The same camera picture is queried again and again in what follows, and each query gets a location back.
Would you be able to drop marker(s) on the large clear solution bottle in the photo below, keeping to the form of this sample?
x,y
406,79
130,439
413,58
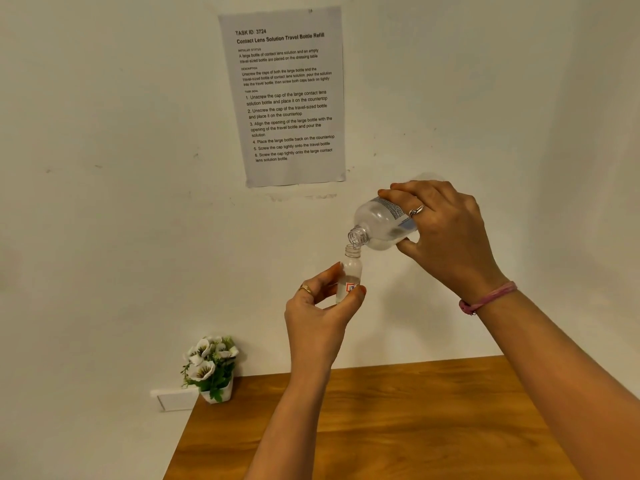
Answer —
x,y
381,224

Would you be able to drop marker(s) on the white flower potted plant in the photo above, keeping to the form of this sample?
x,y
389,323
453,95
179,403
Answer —
x,y
205,367

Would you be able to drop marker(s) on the white wall socket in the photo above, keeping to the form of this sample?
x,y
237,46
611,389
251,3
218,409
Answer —
x,y
174,399

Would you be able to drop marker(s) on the small clear bottle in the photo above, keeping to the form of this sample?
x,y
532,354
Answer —
x,y
351,269

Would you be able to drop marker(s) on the person's right forearm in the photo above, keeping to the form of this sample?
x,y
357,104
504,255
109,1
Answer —
x,y
570,377

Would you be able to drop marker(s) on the person's right hand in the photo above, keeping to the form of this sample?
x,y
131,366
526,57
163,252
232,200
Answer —
x,y
457,242

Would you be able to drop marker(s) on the person's left forearm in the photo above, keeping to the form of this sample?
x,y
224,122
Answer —
x,y
287,429

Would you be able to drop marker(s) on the person's left hand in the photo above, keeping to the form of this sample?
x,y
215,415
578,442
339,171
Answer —
x,y
315,332

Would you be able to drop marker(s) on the white printed paper sheet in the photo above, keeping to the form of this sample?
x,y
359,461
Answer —
x,y
287,99

